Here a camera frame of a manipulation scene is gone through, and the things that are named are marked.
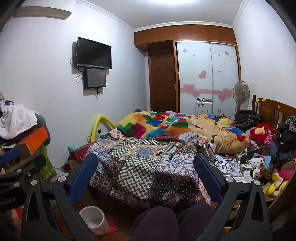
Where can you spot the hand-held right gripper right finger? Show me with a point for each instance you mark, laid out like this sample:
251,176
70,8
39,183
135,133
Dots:
209,178

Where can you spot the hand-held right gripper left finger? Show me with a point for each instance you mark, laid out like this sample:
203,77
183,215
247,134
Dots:
81,178

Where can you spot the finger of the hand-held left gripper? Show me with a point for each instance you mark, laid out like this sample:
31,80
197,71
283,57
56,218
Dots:
34,163
9,154

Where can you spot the white waste bin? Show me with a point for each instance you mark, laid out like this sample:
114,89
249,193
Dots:
94,220

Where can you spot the green patterned box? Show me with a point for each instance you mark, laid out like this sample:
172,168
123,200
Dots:
47,164

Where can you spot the orange box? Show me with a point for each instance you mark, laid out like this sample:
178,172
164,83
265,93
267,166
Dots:
34,140

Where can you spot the teal soft toy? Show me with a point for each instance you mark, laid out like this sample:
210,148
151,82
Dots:
72,148

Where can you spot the clear pump bottle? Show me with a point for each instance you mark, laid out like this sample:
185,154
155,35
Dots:
212,144

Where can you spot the white cloth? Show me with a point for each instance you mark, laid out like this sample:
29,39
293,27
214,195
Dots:
16,120

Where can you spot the dark grey cloth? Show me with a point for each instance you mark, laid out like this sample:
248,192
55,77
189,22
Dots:
42,125

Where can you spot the person's right leg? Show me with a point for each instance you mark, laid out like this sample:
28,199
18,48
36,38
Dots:
196,220

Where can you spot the person's leg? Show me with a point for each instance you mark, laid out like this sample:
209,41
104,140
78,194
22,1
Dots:
155,222
196,220

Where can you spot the white spotted plush toy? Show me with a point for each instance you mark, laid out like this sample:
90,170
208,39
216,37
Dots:
256,162

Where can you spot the black pen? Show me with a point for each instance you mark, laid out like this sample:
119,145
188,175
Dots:
159,153

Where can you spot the pink floor mat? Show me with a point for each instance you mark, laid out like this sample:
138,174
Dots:
112,226

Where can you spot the yellow hoop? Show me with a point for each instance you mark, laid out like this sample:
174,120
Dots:
97,122

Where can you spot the patchwork checkered quilt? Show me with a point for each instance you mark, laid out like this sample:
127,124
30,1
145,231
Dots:
143,171

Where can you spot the yellow plush toy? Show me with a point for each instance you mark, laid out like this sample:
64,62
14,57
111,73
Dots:
275,185

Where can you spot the red plush toy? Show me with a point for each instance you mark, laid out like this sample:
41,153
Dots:
262,133

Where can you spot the person's left leg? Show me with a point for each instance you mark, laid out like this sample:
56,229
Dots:
155,222

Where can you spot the black striped clothing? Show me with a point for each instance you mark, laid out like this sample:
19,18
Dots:
248,119

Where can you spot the colourful patch blanket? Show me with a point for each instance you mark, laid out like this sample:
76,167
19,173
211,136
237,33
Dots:
161,125

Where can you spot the small white cabinet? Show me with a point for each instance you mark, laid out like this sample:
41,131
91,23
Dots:
203,107

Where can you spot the pile of dark clothes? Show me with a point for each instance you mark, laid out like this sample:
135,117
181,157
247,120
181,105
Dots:
286,136

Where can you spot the standing electric fan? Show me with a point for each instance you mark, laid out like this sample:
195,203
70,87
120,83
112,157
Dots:
241,91

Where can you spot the black speaker under television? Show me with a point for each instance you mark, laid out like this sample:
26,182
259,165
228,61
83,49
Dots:
94,78

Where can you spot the wardrobe with heart stickers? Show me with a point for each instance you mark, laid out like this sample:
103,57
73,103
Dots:
208,74

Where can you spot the brown wooden door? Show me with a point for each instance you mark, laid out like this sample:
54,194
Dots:
161,81

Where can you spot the wooden overhead cabinet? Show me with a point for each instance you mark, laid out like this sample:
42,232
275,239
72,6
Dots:
185,34

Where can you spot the white air conditioner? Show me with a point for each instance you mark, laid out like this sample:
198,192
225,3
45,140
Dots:
46,12

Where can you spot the wooden bed frame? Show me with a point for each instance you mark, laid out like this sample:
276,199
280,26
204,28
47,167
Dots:
272,109

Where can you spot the black wall television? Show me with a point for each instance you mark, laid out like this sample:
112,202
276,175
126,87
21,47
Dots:
94,52

